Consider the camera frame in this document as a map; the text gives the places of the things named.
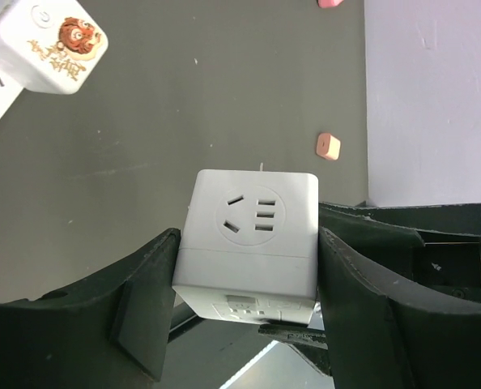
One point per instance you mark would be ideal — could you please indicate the pink triangular power strip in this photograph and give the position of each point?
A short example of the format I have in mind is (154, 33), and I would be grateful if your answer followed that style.
(328, 3)

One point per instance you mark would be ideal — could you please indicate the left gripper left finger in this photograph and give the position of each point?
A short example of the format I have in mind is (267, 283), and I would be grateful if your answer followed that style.
(108, 330)

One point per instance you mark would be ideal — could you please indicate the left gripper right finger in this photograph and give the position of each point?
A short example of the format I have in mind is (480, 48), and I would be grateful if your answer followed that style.
(385, 331)

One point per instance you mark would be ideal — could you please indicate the white tiger cube plug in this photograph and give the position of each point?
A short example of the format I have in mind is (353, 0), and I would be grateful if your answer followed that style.
(49, 46)

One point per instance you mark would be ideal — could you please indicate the pink small cube plug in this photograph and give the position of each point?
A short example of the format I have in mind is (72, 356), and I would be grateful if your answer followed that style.
(328, 146)

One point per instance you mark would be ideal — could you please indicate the plain white cube socket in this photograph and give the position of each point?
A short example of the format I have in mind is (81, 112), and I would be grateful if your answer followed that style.
(248, 251)

